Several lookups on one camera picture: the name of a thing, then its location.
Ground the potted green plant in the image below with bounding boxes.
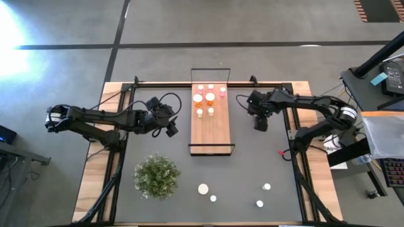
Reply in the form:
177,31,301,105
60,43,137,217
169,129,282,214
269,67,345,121
132,153,182,201

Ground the white paper sheet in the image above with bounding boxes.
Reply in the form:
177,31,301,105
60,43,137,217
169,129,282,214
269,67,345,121
323,134,349,170

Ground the black side desk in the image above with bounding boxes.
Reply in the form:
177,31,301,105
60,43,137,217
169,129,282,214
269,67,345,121
326,67,404,198

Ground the clear plastic water bottle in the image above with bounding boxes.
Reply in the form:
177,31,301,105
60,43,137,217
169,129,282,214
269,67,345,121
350,153,372,166

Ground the light blue block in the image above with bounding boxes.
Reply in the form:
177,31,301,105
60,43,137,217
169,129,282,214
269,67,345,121
369,71,389,87

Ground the clear plastic bag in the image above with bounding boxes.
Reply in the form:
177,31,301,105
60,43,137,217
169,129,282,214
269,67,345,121
360,110,404,160

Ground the black stand pole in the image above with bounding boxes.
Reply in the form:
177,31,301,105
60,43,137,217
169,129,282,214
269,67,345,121
352,30,404,79

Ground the black electronic box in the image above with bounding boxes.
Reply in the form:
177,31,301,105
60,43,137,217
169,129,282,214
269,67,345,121
379,59,404,97

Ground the grey metal cart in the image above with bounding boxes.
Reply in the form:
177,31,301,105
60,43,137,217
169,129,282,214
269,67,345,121
0,138,52,202

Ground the black computer keyboard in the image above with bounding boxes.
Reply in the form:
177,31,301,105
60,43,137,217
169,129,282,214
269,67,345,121
379,157,404,189

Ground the black computer tower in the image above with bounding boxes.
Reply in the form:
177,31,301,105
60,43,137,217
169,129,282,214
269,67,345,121
0,125,18,145

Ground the black striped floor mat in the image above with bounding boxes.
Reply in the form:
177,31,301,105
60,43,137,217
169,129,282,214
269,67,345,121
353,0,404,23

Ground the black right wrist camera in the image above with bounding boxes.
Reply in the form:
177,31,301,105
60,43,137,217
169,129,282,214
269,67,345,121
253,115,270,132

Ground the black aluminium table frame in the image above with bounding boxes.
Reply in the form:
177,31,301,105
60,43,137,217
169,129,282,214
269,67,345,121
71,75,345,227

